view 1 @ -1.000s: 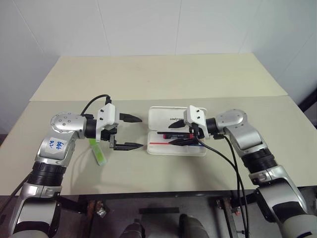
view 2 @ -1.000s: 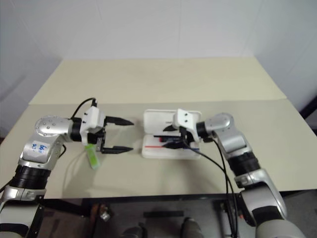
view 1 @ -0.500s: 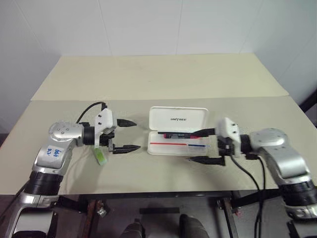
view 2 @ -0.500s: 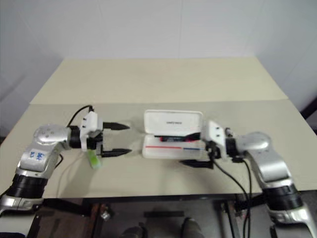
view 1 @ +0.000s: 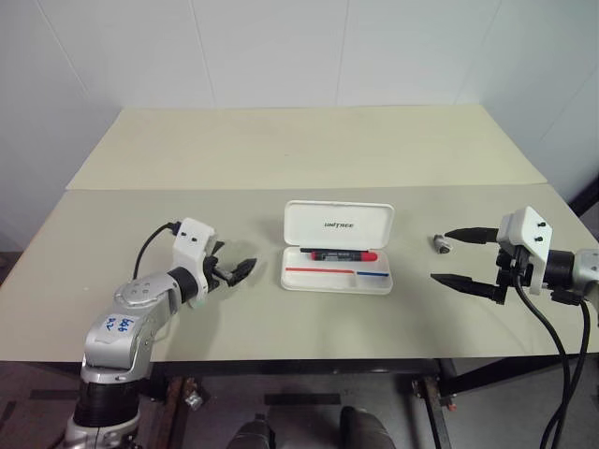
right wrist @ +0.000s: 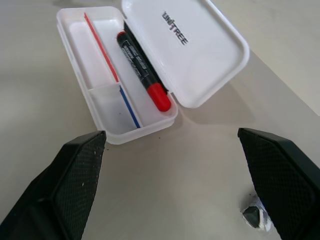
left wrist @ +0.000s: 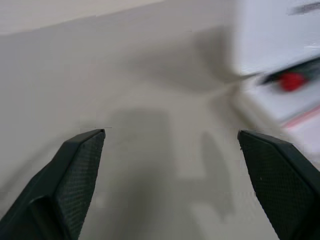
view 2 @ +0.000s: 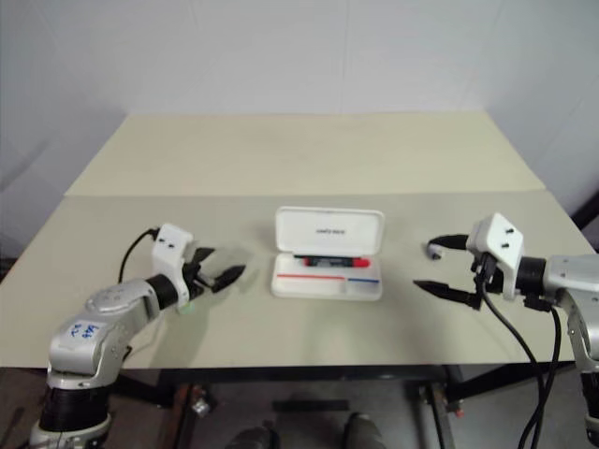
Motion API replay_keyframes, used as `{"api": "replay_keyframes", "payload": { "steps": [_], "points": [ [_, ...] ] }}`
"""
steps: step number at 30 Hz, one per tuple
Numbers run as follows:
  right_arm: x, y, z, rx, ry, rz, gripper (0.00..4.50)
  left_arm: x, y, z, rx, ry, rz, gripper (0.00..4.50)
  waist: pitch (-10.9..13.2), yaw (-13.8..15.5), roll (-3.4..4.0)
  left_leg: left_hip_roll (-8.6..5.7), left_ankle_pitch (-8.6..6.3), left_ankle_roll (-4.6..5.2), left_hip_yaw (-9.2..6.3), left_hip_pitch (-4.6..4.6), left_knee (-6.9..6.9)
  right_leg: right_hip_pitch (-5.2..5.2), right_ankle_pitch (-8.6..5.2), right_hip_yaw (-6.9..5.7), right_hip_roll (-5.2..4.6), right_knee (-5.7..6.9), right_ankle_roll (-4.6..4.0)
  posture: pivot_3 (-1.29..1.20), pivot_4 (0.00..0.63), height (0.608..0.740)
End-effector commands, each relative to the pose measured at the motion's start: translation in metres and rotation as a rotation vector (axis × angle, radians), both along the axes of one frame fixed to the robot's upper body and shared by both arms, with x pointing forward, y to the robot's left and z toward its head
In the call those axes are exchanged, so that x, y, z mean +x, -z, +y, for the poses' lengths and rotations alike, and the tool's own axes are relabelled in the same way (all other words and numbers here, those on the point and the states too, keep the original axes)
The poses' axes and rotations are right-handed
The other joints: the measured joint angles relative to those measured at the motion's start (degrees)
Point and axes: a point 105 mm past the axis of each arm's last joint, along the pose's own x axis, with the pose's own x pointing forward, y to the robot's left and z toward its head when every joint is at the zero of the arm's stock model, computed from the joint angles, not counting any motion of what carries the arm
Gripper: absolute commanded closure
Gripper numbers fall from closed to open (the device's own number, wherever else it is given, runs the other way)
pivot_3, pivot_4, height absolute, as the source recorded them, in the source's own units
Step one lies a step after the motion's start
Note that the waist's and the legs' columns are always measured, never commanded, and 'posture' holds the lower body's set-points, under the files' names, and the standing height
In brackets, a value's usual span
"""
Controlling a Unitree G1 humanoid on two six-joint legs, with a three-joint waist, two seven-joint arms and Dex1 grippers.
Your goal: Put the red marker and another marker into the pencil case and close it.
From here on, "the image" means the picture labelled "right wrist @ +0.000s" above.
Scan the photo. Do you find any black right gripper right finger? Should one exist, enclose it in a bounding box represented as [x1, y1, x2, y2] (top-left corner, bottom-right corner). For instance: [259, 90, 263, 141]
[237, 127, 320, 240]

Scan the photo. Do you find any white plastic pencil case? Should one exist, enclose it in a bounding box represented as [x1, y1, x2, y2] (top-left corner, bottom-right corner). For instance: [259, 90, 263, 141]
[56, 0, 251, 146]

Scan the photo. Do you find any black marker with red cap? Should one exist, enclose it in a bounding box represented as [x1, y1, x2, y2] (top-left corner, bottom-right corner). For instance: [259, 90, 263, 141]
[116, 31, 173, 113]

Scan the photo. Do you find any small dark table chip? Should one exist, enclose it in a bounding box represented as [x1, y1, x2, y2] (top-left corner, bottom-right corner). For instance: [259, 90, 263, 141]
[241, 206, 262, 229]

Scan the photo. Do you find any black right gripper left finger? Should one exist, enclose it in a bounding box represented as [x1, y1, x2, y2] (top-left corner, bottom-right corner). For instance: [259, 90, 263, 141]
[0, 130, 107, 240]

